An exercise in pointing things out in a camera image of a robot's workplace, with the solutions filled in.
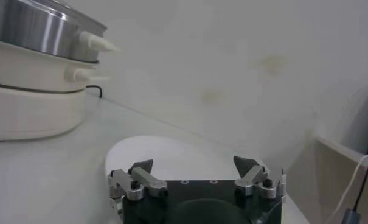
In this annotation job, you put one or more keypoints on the round glass pot lid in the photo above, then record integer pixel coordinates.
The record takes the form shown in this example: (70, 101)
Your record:
(89, 22)

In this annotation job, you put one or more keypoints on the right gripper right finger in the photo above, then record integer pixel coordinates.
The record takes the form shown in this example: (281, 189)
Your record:
(256, 179)

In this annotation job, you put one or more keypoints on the cream electric cooker pot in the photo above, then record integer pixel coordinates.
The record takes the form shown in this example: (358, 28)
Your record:
(34, 115)

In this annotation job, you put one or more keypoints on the round white plate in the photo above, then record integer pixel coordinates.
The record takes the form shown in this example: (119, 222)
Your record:
(171, 155)

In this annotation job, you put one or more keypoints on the white side table with laptop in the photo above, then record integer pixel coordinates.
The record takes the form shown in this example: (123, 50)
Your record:
(329, 182)

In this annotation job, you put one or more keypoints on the stainless steel steamer basket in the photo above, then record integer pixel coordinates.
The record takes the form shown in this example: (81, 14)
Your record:
(34, 30)

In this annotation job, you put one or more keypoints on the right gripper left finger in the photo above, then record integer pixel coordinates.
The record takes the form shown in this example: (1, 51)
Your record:
(141, 182)

